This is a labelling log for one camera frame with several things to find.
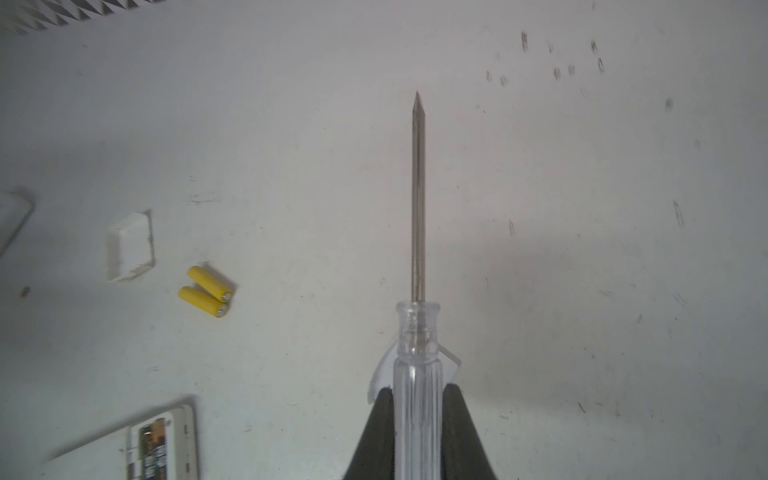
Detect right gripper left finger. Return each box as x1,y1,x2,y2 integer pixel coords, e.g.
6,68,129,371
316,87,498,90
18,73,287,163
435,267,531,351
343,388,395,480

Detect white battery cover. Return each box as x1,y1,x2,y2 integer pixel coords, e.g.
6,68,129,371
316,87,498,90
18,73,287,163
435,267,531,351
106,210,155,283
367,339,462,404

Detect clear thin strip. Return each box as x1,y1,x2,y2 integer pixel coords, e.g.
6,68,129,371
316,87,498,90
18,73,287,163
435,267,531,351
393,94,443,479

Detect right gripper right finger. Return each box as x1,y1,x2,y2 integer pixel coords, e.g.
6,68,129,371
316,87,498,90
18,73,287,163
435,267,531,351
441,383,497,480

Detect small battery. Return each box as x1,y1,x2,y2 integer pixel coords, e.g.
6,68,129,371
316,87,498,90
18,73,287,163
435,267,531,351
187,266,233,303

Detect white remote control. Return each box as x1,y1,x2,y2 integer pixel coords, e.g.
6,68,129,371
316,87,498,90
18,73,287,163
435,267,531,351
38,403,200,480
0,190,34,256

